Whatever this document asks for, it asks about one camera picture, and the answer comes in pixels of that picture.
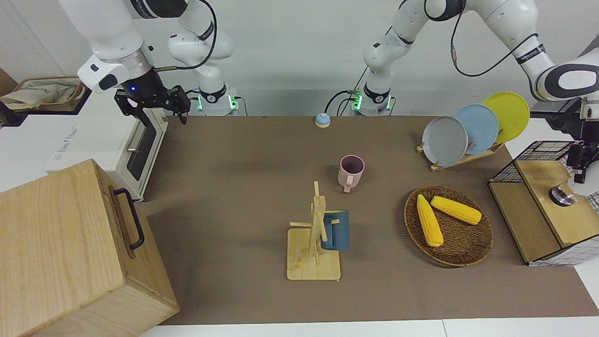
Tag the pink mug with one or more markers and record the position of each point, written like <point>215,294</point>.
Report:
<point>351,175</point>

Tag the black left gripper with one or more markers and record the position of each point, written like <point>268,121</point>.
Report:
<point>590,133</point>

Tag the light blue plate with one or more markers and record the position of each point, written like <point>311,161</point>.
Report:
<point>482,126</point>

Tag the wooden plate rack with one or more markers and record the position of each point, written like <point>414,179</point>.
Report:
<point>461,161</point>

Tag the white toaster oven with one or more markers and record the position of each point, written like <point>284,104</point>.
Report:
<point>103,140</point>

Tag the round wicker basket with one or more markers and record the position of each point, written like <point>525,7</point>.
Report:
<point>463,243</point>

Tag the yellow plate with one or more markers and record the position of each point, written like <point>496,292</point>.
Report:
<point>512,112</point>

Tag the dark teal mug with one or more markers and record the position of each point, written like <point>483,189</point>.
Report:
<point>338,231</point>

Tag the wooden cabinet box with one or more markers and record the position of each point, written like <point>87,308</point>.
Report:
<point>61,252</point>

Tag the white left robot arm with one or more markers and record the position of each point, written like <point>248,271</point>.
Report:
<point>505,18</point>

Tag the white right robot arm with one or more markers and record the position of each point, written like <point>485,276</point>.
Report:
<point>103,28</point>

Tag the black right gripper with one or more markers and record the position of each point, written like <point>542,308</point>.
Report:
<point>147,91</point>

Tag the black stand pole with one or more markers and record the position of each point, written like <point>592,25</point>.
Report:
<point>564,119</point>

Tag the water glass with white sleeve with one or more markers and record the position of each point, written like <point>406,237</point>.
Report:
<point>564,195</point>

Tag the grey plate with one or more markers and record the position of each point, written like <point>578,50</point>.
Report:
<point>444,142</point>

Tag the cardboard tray with cloth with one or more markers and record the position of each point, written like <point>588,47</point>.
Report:
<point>42,93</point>

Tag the blue round bell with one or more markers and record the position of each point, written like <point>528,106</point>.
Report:
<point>322,120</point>

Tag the yellow corn cob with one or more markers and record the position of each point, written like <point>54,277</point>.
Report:
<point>456,209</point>
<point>429,222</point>

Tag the wooden mug tree stand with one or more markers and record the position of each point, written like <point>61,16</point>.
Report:
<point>313,262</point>

